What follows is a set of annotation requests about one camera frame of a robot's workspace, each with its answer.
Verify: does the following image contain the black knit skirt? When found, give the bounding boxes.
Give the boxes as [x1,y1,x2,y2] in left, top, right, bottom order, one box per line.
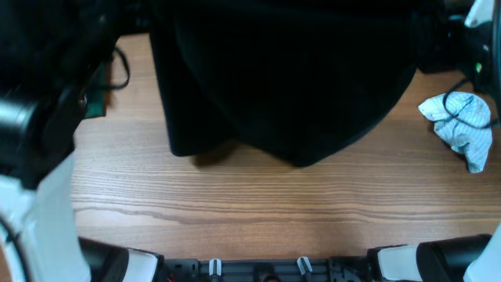
[147,1,422,167]

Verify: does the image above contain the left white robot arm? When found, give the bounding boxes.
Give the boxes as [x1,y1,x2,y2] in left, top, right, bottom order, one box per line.
[1,1,162,281]

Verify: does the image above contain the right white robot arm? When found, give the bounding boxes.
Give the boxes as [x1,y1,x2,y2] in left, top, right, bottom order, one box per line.
[356,1,500,281]

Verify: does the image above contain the light blue striped cloth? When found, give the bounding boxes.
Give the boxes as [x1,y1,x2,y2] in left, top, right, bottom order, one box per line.
[418,92,493,173]

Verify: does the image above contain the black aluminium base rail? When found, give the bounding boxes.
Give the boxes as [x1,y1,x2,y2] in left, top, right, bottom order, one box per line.
[154,256,374,282]

